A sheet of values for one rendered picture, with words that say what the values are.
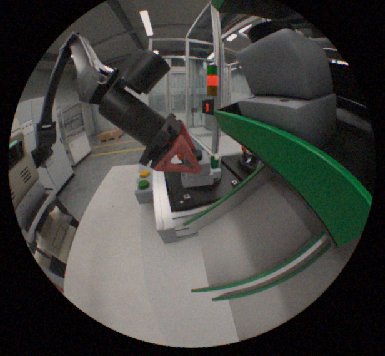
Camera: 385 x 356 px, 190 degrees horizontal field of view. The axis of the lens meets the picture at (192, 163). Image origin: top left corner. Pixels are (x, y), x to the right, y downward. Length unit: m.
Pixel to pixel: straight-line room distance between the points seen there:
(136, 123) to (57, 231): 0.66
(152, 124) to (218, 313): 0.44
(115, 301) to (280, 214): 0.45
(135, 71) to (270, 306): 0.37
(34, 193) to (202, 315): 0.67
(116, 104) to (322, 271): 0.36
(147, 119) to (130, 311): 0.46
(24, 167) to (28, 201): 0.12
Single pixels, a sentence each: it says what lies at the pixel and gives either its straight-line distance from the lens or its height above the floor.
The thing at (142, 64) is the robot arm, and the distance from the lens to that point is 0.18.
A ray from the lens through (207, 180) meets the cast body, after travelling 0.23.
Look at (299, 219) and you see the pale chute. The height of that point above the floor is 1.11.
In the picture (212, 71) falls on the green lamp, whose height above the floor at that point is 1.38.
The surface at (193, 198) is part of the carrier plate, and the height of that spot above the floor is 0.97.
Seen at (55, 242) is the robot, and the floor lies 0.86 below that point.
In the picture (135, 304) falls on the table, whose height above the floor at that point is 0.86.
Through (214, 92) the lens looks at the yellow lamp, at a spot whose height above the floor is 1.28.
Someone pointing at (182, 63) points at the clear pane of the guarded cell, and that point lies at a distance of 1.79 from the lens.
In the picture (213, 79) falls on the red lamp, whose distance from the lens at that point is 0.54.
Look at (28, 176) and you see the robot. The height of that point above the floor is 1.14.
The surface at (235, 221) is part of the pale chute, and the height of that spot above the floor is 1.05.
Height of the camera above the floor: 1.21
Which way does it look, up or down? 30 degrees down
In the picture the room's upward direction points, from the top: straight up
